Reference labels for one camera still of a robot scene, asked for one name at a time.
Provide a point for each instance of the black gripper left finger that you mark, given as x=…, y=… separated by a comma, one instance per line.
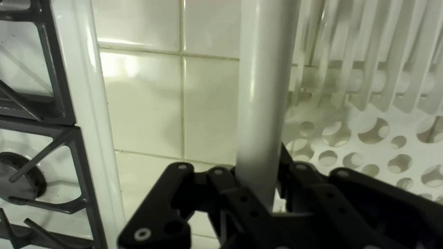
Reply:
x=167, y=212

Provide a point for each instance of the black burner cap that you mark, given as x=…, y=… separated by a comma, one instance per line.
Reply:
x=19, y=180

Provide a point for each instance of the black stove grate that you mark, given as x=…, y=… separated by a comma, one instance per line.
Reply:
x=58, y=83
x=84, y=175

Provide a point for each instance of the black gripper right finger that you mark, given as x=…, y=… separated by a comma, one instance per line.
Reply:
x=369, y=208

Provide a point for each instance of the white plastic dish rack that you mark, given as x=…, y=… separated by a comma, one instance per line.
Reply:
x=264, y=92

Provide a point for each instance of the white stove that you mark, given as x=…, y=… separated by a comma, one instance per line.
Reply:
x=88, y=115

